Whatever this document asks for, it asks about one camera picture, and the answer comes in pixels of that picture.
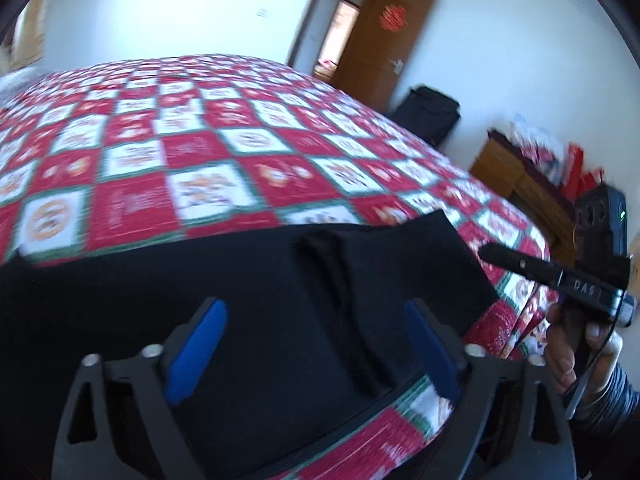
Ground red gift boxes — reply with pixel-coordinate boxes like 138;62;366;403
559;142;604;201

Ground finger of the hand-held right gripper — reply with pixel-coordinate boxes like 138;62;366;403
477;242;564;286

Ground narrow yellow curtain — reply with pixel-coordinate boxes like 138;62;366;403
10;0;49;69

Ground red checkered printed bedspread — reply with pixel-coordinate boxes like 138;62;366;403
0;52;559;480

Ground black cable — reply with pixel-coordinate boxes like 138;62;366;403
564;326;622;419

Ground red paper door decoration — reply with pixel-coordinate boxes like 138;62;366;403
378;3;407;31

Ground brown wooden door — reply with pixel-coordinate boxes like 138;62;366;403
332;0;440;112

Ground person's right hand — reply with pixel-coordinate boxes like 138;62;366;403
544;302;624;397

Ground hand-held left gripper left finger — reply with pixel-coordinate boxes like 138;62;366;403
50;296;230;480

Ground wooden cabinet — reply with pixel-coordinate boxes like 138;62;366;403
469;128;581;266

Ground black folding chair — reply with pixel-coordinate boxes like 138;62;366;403
389;85;461;149

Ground person's right forearm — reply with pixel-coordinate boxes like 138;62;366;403
569;359;640;480

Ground black pants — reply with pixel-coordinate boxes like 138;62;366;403
0;210;501;480

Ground white plastic bag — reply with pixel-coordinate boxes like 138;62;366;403
509;119;566;171

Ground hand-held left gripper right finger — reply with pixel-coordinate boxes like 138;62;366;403
402;297;576;480

